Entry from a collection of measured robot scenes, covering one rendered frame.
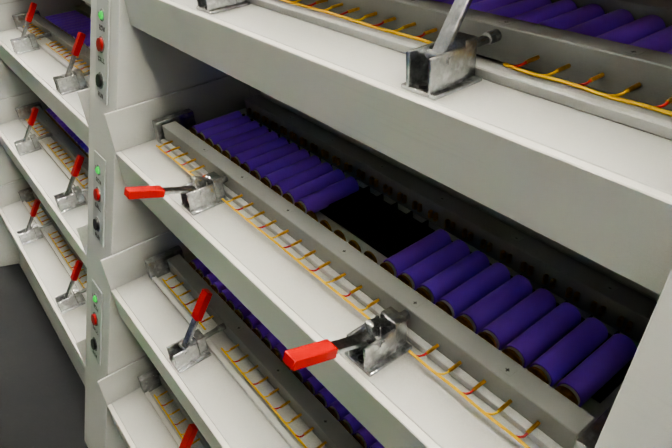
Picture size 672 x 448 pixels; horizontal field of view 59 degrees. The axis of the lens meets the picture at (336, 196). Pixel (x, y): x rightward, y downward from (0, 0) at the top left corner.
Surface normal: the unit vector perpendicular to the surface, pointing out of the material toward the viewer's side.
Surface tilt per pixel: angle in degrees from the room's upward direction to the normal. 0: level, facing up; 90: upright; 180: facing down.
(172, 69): 90
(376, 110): 107
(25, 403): 0
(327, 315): 17
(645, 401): 90
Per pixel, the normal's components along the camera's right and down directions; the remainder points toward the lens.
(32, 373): 0.17, -0.91
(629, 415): -0.77, 0.11
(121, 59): 0.62, 0.39
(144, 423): -0.06, -0.84
